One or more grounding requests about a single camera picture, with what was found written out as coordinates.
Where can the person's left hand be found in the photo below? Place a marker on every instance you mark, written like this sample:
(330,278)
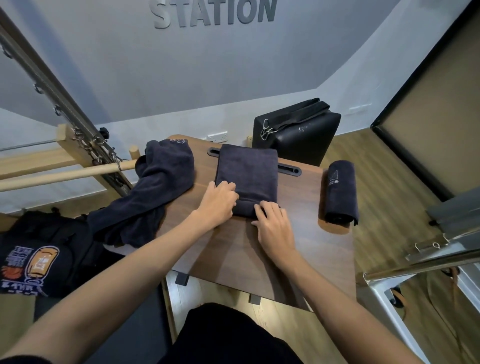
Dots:
(217,204)

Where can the person's right hand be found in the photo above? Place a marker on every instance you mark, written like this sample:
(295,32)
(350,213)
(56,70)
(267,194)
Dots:
(277,234)

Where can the dark navy towel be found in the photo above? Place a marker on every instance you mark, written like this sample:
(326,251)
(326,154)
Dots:
(247,172)
(341,195)
(161,176)

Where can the black printed backpack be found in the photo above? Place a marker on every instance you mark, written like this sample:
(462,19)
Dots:
(48,232)

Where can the person's right forearm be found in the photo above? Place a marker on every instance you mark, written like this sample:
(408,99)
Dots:
(348,318)

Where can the person's left forearm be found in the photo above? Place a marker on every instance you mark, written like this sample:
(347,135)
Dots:
(101,296)

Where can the person's black shorts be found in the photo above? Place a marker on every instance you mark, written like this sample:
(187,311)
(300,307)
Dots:
(228,337)

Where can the brown wooden side table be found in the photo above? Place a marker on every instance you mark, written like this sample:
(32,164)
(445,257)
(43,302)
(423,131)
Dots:
(318,247)

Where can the black padded box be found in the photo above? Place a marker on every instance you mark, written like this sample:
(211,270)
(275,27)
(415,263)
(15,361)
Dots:
(303,142)

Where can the wooden roll bar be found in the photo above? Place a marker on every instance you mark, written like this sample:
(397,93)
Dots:
(56,178)

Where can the grey panel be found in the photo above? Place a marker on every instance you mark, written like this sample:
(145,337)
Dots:
(457,213)

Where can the chrome tower pole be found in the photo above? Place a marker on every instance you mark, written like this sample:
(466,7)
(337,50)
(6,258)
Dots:
(48,86)

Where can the white wall socket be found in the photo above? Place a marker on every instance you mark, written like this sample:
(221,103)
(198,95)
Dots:
(217,137)

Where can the silver metal frame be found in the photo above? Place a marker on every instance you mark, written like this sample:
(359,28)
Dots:
(386,303)

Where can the chrome frame pole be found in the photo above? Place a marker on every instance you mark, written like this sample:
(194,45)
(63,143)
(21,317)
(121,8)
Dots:
(427,264)

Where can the wooden tower frame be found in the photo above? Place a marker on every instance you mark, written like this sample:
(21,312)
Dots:
(33,161)

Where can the grey wall letters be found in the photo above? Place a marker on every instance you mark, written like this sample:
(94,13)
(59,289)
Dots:
(213,13)

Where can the brown blind with black frame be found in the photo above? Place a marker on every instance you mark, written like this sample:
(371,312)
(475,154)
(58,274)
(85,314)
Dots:
(438,112)

